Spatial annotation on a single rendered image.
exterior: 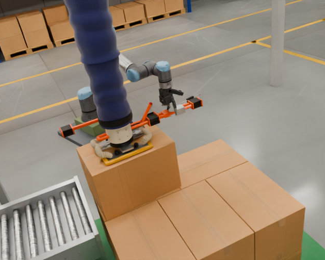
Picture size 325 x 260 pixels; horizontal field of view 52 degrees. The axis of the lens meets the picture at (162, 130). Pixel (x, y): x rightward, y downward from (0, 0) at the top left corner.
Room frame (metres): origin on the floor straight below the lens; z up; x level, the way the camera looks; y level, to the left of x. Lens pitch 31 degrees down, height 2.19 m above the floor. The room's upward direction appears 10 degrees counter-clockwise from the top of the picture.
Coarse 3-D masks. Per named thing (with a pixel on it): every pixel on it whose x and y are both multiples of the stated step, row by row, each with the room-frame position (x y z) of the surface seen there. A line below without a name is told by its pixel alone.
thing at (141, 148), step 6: (138, 144) 1.91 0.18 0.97; (150, 144) 1.90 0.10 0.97; (120, 150) 1.88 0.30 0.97; (132, 150) 1.86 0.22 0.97; (138, 150) 1.85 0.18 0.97; (144, 150) 1.86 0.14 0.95; (114, 156) 1.82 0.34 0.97; (120, 156) 1.81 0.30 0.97; (126, 156) 1.81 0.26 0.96; (108, 162) 1.77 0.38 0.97; (114, 162) 1.78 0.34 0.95
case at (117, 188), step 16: (160, 144) 1.91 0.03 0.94; (80, 160) 2.01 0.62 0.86; (96, 160) 1.85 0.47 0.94; (128, 160) 1.79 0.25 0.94; (144, 160) 1.83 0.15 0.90; (160, 160) 1.87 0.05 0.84; (176, 160) 1.91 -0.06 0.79; (96, 176) 1.70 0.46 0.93; (112, 176) 1.73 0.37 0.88; (128, 176) 1.77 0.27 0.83; (144, 176) 1.82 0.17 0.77; (160, 176) 1.86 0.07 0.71; (176, 176) 1.91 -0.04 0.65; (96, 192) 1.71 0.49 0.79; (112, 192) 1.72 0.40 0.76; (128, 192) 1.76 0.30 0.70; (144, 192) 1.81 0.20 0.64; (160, 192) 1.85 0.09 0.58; (112, 208) 1.71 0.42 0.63; (128, 208) 1.75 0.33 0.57
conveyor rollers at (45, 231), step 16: (64, 192) 2.08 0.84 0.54; (64, 208) 1.89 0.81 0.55; (80, 208) 1.86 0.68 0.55; (16, 224) 1.80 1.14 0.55; (32, 224) 1.78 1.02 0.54; (16, 240) 1.65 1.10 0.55; (32, 240) 1.62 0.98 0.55; (48, 240) 1.60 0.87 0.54; (64, 240) 1.59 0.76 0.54; (16, 256) 1.52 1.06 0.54; (32, 256) 1.49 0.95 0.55
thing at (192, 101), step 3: (192, 99) 2.20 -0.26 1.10; (195, 99) 2.19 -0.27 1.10; (198, 99) 2.18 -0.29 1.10; (189, 102) 2.16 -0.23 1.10; (192, 102) 2.15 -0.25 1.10; (195, 102) 2.14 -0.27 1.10; (198, 102) 2.16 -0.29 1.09; (201, 102) 2.16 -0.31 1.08; (192, 105) 2.13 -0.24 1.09; (195, 105) 2.15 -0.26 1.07; (198, 105) 2.15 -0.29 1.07; (201, 105) 2.16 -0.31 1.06; (192, 108) 2.13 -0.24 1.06; (195, 108) 2.14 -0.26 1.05
